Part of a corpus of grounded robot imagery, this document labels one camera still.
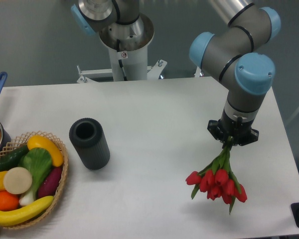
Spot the green bok choy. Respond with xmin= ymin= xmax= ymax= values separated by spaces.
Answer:
xmin=18 ymin=147 xmax=52 ymax=207

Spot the green cucumber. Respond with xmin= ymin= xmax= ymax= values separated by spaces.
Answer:
xmin=0 ymin=145 xmax=29 ymax=172

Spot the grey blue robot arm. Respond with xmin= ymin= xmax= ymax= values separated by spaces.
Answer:
xmin=71 ymin=0 xmax=281 ymax=146

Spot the woven wicker basket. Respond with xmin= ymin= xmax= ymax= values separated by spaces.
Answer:
xmin=0 ymin=131 xmax=69 ymax=230

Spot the yellow banana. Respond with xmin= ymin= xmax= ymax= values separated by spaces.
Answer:
xmin=0 ymin=196 xmax=54 ymax=227

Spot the purple sweet potato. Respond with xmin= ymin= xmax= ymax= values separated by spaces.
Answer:
xmin=37 ymin=167 xmax=62 ymax=198

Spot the yellow squash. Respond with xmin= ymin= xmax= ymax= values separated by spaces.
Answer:
xmin=27 ymin=135 xmax=64 ymax=167

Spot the dark grey ribbed vase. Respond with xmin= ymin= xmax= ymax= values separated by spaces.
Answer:
xmin=69 ymin=118 xmax=110 ymax=170

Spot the beige round slice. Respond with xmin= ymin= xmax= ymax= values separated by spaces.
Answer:
xmin=3 ymin=167 xmax=32 ymax=195

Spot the red tulip bouquet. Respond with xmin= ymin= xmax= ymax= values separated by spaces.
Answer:
xmin=185 ymin=136 xmax=248 ymax=213

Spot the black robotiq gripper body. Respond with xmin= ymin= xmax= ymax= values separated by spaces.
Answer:
xmin=220 ymin=111 xmax=253 ymax=145

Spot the orange fruit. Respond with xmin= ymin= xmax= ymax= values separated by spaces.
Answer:
xmin=0 ymin=191 xmax=19 ymax=211

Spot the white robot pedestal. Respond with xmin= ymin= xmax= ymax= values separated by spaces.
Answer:
xmin=77 ymin=13 xmax=167 ymax=83

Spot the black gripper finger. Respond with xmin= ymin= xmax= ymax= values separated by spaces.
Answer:
xmin=237 ymin=129 xmax=259 ymax=146
xmin=207 ymin=120 xmax=226 ymax=142

